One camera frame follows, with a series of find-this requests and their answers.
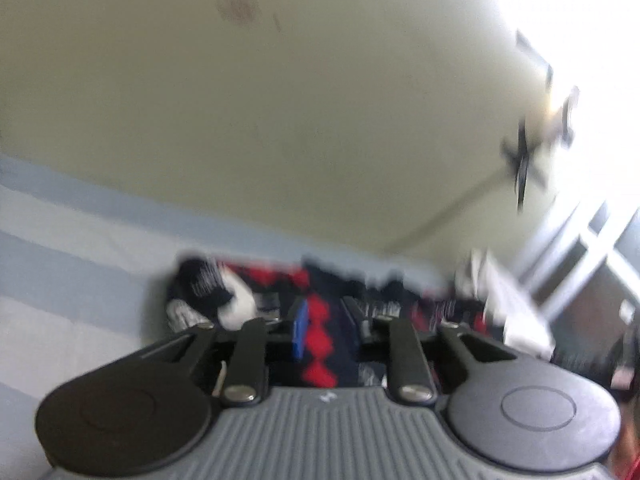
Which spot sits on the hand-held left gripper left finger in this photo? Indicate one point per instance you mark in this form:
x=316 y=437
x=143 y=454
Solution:
x=300 y=332

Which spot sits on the navy red patterned garment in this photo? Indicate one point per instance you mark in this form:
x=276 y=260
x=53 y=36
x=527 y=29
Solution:
x=322 y=340

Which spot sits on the black tape cross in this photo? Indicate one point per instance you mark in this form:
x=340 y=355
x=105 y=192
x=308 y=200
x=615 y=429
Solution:
x=522 y=160

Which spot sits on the white window frame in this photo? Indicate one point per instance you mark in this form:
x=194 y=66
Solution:
x=575 y=255

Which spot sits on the black tape strip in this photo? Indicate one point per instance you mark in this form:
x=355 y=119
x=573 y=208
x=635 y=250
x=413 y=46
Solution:
x=532 y=52

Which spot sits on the person's right forearm red sleeve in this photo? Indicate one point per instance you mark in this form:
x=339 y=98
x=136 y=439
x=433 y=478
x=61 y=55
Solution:
x=629 y=455

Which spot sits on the striped blue grey bedsheet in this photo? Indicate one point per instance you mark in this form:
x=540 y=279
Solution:
x=75 y=260

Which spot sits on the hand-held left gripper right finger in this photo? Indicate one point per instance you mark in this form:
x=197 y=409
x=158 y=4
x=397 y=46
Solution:
x=360 y=325

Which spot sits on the black and white garment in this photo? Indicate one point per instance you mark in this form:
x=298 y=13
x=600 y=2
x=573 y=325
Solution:
x=202 y=282

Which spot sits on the white cloth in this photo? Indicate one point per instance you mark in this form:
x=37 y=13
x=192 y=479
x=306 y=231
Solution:
x=510 y=310

